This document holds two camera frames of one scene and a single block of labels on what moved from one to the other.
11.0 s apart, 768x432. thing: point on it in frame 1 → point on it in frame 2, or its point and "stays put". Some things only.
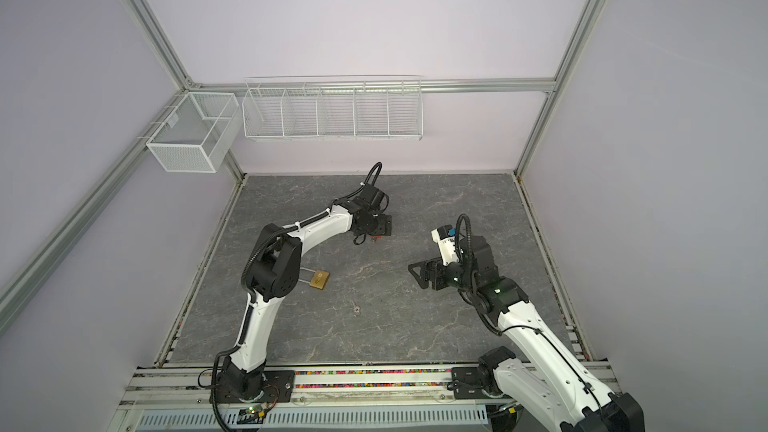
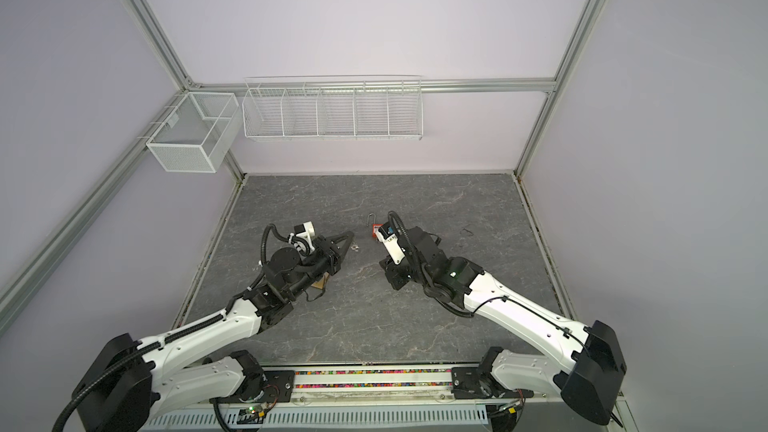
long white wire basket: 333,108 stays put
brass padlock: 318,280 stays put
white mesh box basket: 194,135 stays put
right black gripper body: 445,276 → 400,274
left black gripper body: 379,225 → 331,259
